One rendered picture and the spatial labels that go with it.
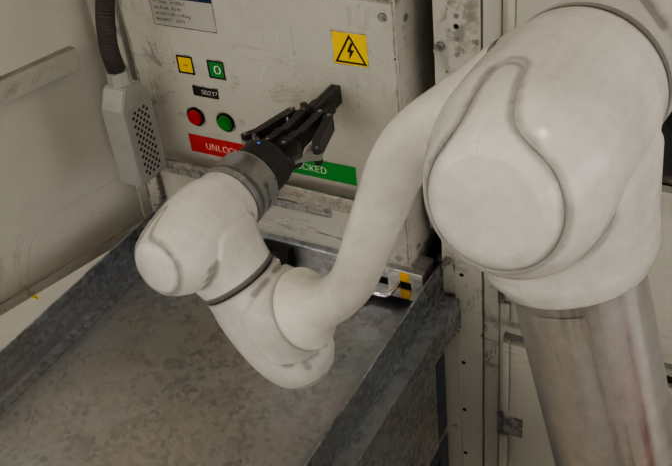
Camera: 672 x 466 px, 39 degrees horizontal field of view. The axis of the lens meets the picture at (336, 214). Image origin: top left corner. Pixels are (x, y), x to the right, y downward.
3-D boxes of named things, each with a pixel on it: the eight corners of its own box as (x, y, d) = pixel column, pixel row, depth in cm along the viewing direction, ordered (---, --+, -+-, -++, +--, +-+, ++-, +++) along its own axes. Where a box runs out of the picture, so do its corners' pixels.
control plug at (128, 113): (143, 188, 156) (118, 95, 145) (120, 183, 158) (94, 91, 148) (170, 164, 161) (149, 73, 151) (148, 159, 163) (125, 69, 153)
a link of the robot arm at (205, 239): (178, 180, 121) (237, 259, 124) (102, 249, 110) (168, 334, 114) (230, 154, 114) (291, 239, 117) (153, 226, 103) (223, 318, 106)
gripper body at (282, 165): (230, 194, 127) (265, 159, 133) (283, 207, 123) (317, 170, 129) (220, 147, 122) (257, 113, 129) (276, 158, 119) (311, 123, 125)
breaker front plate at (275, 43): (407, 278, 153) (389, 3, 125) (168, 217, 173) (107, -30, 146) (410, 273, 153) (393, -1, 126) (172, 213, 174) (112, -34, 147)
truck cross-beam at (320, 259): (423, 304, 154) (422, 276, 150) (160, 234, 177) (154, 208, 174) (435, 286, 157) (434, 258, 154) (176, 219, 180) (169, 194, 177)
